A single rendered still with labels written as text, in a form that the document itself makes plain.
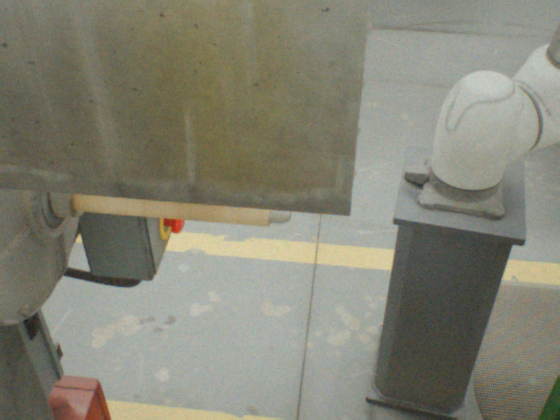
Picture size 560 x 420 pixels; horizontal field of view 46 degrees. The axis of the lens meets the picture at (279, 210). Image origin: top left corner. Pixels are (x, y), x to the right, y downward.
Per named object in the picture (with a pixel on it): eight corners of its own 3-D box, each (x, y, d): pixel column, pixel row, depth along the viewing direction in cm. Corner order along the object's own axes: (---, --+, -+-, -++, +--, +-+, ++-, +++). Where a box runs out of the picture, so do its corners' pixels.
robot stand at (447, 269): (379, 327, 209) (407, 144, 163) (469, 345, 204) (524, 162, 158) (365, 402, 189) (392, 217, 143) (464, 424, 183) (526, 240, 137)
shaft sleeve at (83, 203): (71, 210, 61) (74, 175, 61) (84, 211, 64) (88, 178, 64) (266, 226, 59) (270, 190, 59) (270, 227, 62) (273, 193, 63)
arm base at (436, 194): (408, 156, 159) (411, 137, 156) (503, 170, 155) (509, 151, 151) (398, 204, 146) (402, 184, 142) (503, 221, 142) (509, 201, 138)
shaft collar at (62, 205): (46, 215, 60) (51, 165, 60) (66, 217, 65) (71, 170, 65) (67, 217, 60) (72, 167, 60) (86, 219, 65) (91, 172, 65)
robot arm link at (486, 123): (414, 159, 149) (429, 71, 134) (477, 137, 155) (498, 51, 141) (461, 200, 138) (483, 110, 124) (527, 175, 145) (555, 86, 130)
